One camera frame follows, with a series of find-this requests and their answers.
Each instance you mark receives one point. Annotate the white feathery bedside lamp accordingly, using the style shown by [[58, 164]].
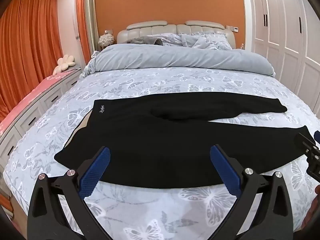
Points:
[[106, 40]]

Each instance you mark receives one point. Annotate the grey duvet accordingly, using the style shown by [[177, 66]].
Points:
[[162, 57]]

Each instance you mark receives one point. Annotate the white wall switch panel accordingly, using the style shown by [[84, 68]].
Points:
[[231, 28]]

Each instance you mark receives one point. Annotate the cream flower plush cushion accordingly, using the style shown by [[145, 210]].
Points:
[[64, 63]]

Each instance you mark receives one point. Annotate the beige padded headboard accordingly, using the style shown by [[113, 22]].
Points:
[[150, 28]]

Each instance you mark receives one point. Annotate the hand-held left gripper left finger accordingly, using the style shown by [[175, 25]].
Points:
[[96, 172]]

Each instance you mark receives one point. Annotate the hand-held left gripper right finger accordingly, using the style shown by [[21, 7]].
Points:
[[226, 170]]

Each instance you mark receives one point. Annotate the butterfly print bed sheet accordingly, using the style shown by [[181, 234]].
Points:
[[150, 80]]

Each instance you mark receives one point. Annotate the black pants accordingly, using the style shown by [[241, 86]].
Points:
[[162, 140]]

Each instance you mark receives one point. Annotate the dark grey blanket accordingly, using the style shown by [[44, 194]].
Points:
[[145, 40]]

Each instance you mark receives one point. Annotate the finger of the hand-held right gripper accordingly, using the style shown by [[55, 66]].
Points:
[[303, 142]]

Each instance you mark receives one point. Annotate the orange curtain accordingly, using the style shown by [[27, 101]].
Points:
[[27, 42], [81, 17]]

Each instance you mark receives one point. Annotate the white window bench cabinet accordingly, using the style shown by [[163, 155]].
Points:
[[47, 102]]

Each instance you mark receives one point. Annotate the white wardrobe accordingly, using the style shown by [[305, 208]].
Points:
[[282, 30]]

